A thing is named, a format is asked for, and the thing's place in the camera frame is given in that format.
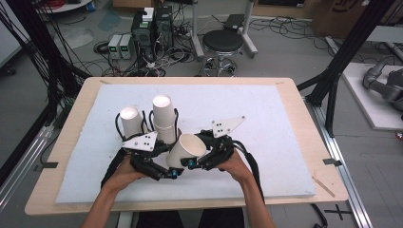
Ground black sleeved cable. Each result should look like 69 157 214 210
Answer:
232 140 266 204
100 147 128 190

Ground grey power supply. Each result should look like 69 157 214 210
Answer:
119 33 134 61
106 33 124 61

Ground teal floor sheet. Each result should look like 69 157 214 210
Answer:
97 10 124 32

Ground loose black floor cables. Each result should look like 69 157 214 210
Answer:
249 16 335 44

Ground tangle of floor cables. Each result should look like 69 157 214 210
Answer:
90 29 199 78

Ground black computer tower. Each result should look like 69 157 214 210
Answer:
130 10 157 62
154 5 175 49

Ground person's left hand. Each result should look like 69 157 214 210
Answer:
102 155 147 196

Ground tall stack of white cups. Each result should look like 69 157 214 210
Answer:
151 93 179 145

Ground black tape piece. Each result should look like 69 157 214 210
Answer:
32 161 60 172
322 157 343 167

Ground black floor cable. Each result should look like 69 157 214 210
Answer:
310 202 330 228

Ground dark wire cup holder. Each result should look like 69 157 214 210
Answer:
114 108 183 150

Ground white round table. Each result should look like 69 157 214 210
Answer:
35 0 93 14

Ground white foam mat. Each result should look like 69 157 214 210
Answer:
55 83 317 204

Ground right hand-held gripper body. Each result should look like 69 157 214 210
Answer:
201 115 247 172

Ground brown cardboard box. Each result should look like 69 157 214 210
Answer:
311 0 403 40

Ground person's dark trousers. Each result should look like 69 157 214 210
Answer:
136 206 249 228

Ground black tape cross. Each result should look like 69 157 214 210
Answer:
323 203 353 221

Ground short stack of white cups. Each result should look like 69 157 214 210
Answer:
119 105 150 141

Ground black metal frame post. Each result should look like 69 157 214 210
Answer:
297 0 397 138

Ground black frame with cables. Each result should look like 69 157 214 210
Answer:
0 0 93 188

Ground single white paper cup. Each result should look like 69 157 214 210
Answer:
165 133 208 169

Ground black round stool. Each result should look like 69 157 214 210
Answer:
200 28 245 78

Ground black flat device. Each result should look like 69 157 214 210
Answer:
222 13 247 31

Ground thin wooden stick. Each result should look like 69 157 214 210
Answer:
311 175 336 199

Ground aluminium rail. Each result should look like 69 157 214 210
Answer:
304 97 375 228
0 123 55 213

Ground small white box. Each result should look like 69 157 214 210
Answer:
142 7 156 23

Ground person's right hand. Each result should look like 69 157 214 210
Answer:
216 150 255 187

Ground white platform board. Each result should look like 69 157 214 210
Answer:
341 62 403 132

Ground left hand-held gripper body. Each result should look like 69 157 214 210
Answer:
121 130 166 181

